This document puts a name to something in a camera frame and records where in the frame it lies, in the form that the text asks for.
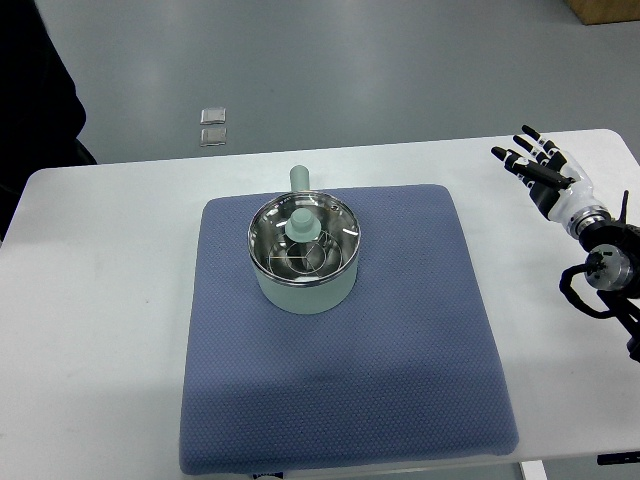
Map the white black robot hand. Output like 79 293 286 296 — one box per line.
491 125 611 239

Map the glass lid with green knob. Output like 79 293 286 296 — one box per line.
248 191 361 287

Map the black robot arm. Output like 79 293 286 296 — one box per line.
559 191 639 361

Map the green pot with steel interior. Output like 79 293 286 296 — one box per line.
253 165 358 315

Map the cardboard box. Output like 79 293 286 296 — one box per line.
565 0 639 25

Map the blue textured cushion mat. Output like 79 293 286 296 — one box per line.
180 184 519 475

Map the black table control panel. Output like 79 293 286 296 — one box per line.
597 451 640 466

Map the upper metal floor plate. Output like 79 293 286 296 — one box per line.
200 107 226 125

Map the metal floor plate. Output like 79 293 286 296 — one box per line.
200 127 227 147
200 107 226 125

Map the lower metal floor plate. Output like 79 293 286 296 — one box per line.
200 127 227 147

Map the dark chair at left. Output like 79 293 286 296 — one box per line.
1 1 96 235

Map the wire steaming rack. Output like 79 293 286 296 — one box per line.
266 231 343 280

